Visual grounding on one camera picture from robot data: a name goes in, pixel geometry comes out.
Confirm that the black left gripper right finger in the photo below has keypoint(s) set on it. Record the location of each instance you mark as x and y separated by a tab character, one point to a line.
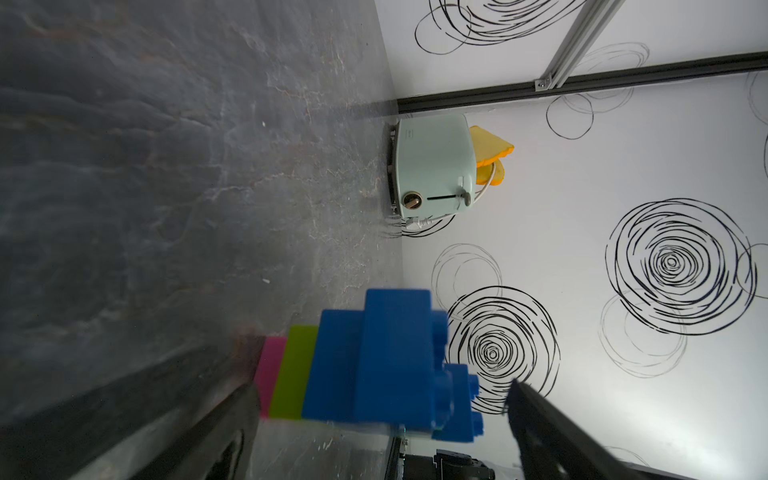
551	446

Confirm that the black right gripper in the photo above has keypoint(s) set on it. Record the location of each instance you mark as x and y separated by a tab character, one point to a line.
442	465

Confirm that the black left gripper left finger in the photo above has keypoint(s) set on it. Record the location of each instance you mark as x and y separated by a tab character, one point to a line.
218	447

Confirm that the small blue square lego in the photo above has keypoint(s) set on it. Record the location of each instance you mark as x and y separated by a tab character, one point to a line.
464	424

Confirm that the lime green long lego brick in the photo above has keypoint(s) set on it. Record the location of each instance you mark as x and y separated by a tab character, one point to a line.
292	379

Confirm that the pink square lego brick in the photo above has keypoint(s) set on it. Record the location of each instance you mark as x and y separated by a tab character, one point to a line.
267	371

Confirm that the blue long lego brick front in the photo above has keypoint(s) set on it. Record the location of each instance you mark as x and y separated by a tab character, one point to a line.
400	376

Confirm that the blue long lego brick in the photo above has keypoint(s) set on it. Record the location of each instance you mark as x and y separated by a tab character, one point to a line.
331	386
400	376

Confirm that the orange toast slice right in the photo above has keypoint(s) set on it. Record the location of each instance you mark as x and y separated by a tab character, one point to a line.
490	173

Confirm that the mint green toaster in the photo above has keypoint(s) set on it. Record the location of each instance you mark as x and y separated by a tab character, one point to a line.
433	166

